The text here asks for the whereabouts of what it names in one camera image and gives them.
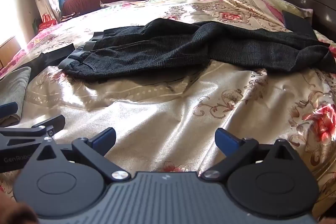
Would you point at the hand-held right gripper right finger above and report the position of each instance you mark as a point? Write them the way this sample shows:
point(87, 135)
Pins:
point(225, 140)

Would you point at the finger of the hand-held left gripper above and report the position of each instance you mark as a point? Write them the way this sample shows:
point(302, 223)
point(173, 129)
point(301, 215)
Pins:
point(8, 109)
point(52, 123)

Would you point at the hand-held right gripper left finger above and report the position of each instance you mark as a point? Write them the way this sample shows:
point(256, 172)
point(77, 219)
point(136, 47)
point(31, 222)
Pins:
point(105, 138)

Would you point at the dark grey pants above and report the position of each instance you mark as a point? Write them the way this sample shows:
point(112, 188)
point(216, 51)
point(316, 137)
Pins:
point(170, 48)

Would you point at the grey cloth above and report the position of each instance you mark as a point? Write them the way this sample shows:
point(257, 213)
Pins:
point(13, 90)

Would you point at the person's brown fuzzy clothing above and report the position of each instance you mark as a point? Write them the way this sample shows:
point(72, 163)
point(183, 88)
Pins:
point(15, 208)

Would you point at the wooden cabinet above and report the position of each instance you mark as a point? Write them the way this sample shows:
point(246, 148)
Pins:
point(9, 50)

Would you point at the floral satin bedspread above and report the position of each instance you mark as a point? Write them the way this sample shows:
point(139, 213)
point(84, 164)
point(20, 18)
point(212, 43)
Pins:
point(168, 119)

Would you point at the crumpled black cloth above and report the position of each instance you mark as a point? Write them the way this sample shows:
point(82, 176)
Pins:
point(50, 57)

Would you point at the red bag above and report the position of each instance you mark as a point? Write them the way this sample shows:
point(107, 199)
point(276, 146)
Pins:
point(47, 22)

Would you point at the folded black cloth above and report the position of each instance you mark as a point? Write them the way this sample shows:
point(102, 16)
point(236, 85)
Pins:
point(298, 23)

